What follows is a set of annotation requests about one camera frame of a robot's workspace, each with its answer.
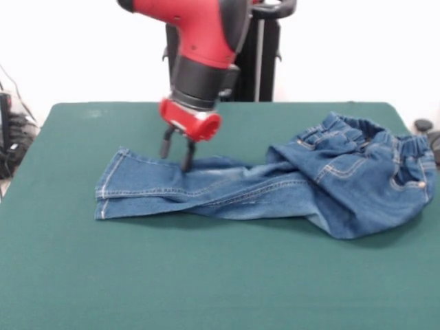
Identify black electronics box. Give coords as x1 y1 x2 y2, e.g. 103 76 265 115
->
0 91 13 149

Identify dark green table cloth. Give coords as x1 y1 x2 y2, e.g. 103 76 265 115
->
0 101 440 330

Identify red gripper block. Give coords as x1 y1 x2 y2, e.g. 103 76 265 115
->
157 96 222 173

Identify black robot pedestal stand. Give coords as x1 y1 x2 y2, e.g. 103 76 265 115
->
161 0 298 103

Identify black cable bundle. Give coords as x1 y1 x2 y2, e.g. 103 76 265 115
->
0 111 38 179

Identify blue denim jeans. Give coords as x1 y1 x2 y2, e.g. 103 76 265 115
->
93 111 437 241

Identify black chair base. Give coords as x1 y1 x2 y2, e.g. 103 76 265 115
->
414 118 440 166

